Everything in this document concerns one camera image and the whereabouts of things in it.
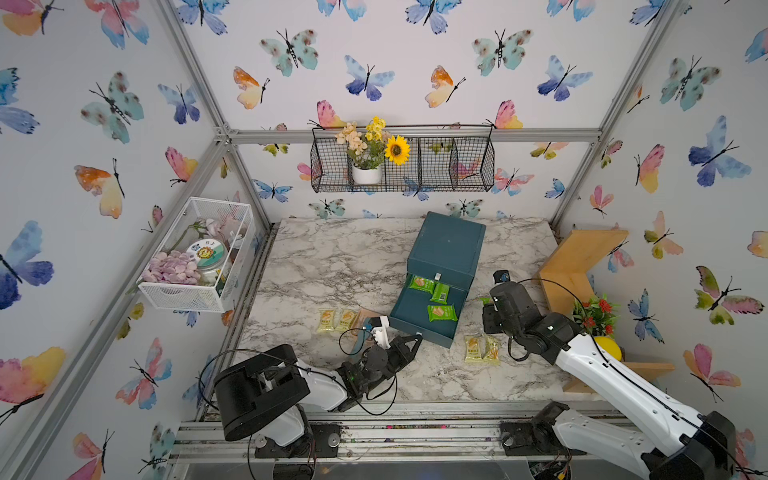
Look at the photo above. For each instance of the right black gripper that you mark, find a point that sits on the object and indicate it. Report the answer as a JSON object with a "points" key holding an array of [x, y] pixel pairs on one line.
{"points": [[488, 314]]}

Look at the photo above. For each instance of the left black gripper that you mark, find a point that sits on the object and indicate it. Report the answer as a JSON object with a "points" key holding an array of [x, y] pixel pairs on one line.
{"points": [[404, 358]]}

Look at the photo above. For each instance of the green cookie packet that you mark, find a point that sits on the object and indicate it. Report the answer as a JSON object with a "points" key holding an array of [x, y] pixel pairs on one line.
{"points": [[422, 284], [442, 313], [440, 293]]}

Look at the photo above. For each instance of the yellow cookie packet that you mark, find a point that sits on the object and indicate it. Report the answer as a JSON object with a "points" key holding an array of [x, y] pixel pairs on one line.
{"points": [[348, 320], [473, 353], [492, 351], [326, 320]]}

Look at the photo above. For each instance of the dark teal drawer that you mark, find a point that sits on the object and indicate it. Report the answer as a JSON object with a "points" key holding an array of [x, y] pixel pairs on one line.
{"points": [[410, 315]]}

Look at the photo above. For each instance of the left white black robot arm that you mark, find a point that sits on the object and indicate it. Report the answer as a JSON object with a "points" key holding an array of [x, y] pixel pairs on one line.
{"points": [[265, 394]]}

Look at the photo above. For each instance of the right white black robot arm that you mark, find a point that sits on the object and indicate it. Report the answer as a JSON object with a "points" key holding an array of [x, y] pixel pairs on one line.
{"points": [[669, 440]]}

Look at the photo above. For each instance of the dark teal drawer cabinet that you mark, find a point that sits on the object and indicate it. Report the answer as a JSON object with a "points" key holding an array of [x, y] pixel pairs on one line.
{"points": [[447, 249]]}

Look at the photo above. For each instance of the pink wooden brush tray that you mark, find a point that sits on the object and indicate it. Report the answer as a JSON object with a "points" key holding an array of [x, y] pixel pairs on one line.
{"points": [[362, 316]]}

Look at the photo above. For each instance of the red flower green plant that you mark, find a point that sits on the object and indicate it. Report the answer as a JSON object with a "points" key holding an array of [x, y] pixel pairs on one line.
{"points": [[597, 316]]}

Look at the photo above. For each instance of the yellow toy on shelf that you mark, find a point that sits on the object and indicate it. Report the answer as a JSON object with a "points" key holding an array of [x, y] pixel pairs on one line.
{"points": [[610, 346]]}

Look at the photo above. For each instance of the white pot yellow flowers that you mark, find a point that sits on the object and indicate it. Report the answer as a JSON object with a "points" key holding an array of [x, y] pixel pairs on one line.
{"points": [[368, 150]]}

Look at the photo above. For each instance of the round green label tin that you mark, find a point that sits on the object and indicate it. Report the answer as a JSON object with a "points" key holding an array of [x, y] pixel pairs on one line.
{"points": [[208, 254]]}

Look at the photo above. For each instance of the pink artificial flower bunch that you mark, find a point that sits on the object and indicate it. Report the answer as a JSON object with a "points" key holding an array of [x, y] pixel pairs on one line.
{"points": [[172, 268]]}

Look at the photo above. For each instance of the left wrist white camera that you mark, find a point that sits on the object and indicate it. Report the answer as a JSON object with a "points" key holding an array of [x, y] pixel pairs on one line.
{"points": [[379, 329]]}

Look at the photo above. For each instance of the wrist white camera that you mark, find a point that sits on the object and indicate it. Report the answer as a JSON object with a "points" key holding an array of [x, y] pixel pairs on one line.
{"points": [[379, 329], [501, 276]]}

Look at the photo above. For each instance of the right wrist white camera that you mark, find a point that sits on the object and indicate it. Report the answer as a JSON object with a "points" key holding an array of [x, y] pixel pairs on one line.
{"points": [[501, 276]]}

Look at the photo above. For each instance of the teal handled brush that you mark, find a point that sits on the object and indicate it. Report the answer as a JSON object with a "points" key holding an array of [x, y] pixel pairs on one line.
{"points": [[364, 334]]}

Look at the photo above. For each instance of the wooden wall shelf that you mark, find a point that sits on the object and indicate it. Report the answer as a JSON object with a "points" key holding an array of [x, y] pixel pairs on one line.
{"points": [[564, 274]]}

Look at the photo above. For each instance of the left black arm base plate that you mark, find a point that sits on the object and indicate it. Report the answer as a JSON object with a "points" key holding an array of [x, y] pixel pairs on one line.
{"points": [[320, 440]]}

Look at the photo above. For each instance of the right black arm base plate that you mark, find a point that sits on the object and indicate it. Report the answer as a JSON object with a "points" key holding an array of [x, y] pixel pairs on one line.
{"points": [[528, 435]]}

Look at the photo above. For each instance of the black wire wall basket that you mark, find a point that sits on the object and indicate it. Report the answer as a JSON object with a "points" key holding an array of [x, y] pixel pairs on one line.
{"points": [[442, 158]]}

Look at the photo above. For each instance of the white mesh wall basket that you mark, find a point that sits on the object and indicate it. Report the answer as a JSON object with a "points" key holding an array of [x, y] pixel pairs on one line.
{"points": [[232, 223]]}

